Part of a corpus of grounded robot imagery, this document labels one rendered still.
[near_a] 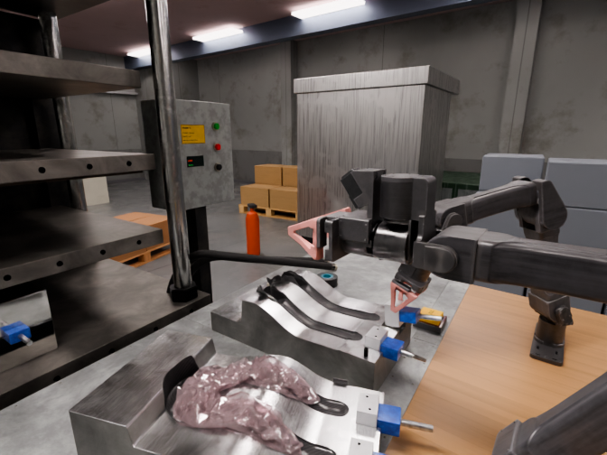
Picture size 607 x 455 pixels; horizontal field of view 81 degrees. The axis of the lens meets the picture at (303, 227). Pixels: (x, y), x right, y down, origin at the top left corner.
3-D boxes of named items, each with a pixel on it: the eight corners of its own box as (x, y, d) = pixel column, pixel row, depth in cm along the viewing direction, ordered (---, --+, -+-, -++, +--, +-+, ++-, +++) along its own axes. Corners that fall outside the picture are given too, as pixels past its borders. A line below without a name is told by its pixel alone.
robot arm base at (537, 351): (534, 329, 89) (568, 338, 85) (540, 300, 104) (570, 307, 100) (528, 357, 91) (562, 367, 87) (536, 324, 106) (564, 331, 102)
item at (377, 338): (428, 365, 78) (430, 343, 76) (421, 377, 74) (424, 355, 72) (372, 345, 85) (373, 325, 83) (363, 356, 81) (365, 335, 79)
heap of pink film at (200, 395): (323, 390, 71) (324, 356, 69) (297, 468, 54) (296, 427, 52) (208, 366, 78) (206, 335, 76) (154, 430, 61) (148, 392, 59)
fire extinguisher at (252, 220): (249, 253, 411) (247, 201, 395) (270, 255, 403) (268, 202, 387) (238, 261, 386) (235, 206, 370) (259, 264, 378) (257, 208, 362)
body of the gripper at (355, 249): (321, 219, 53) (366, 226, 49) (354, 208, 61) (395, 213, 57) (322, 260, 55) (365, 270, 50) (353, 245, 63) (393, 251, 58)
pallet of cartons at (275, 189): (296, 223, 549) (296, 171, 528) (236, 212, 623) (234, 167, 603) (329, 212, 623) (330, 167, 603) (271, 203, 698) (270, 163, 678)
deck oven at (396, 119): (443, 241, 457) (460, 80, 407) (412, 269, 362) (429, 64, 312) (340, 224, 540) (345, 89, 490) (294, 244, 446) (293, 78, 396)
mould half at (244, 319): (410, 341, 97) (414, 296, 94) (372, 399, 76) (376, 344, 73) (268, 296, 124) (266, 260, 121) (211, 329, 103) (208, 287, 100)
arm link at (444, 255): (368, 178, 48) (462, 182, 41) (393, 172, 54) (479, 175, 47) (366, 259, 50) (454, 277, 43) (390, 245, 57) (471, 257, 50)
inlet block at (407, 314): (444, 326, 85) (443, 304, 85) (440, 333, 81) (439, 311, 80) (392, 319, 92) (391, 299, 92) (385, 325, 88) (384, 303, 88)
